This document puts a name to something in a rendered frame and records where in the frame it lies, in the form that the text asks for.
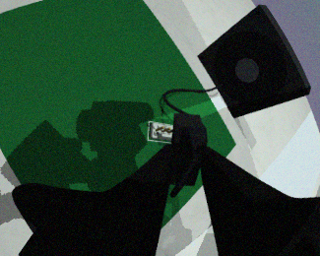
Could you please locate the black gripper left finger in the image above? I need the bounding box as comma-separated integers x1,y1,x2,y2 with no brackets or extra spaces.
12,145,172,256

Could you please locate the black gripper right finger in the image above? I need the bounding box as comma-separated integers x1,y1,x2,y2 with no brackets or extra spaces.
200,147,320,256

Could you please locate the green flat board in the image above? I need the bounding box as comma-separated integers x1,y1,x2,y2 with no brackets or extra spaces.
0,0,235,192

